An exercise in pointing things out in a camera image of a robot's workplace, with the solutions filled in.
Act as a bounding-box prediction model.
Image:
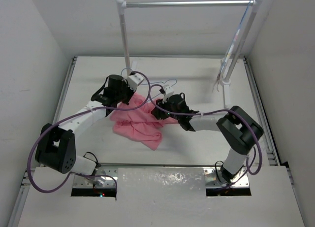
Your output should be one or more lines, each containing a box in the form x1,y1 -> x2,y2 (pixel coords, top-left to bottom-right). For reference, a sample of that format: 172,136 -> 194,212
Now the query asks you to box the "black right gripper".
152,96 -> 181,121

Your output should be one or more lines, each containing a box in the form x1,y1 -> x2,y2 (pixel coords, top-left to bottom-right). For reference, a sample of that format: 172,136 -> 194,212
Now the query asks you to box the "pink t shirt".
110,102 -> 178,151

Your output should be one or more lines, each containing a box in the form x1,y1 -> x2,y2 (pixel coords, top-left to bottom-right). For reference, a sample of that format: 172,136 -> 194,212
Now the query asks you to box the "blue wire hanger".
120,68 -> 177,99

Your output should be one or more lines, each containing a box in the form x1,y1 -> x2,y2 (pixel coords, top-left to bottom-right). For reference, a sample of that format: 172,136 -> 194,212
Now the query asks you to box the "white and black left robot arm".
35,73 -> 144,175

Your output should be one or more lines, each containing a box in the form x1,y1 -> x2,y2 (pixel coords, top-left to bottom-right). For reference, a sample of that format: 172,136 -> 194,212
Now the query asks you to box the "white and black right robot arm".
151,93 -> 264,183

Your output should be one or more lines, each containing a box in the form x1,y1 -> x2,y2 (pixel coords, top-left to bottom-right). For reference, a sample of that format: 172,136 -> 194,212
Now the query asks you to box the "white clothes rack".
115,0 -> 265,108

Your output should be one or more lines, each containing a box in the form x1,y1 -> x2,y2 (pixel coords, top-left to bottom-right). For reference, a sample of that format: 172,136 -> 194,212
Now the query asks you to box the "white front cover panel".
19,166 -> 304,227

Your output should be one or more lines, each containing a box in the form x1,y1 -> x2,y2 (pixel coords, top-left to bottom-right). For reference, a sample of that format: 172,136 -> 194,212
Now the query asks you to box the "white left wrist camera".
126,73 -> 144,92

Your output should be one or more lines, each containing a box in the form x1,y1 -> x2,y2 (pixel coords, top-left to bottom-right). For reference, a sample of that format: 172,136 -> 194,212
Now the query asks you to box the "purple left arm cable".
27,71 -> 151,194

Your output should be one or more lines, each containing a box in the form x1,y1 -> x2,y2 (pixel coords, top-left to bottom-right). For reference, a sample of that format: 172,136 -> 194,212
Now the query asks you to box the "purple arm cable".
27,71 -> 151,194
147,84 -> 262,188

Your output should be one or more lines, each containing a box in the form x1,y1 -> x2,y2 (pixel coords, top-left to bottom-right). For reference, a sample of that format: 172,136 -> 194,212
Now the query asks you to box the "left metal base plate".
72,166 -> 118,189

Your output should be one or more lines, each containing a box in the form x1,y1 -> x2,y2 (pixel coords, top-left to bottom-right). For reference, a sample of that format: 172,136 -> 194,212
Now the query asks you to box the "metal base plate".
203,166 -> 250,189
72,166 -> 118,189

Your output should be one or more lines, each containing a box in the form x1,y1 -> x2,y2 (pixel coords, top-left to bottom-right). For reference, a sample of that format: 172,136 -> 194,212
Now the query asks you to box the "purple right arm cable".
147,84 -> 262,188

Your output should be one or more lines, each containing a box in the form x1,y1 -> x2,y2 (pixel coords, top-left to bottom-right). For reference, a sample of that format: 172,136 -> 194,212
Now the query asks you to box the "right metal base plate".
203,166 -> 250,189

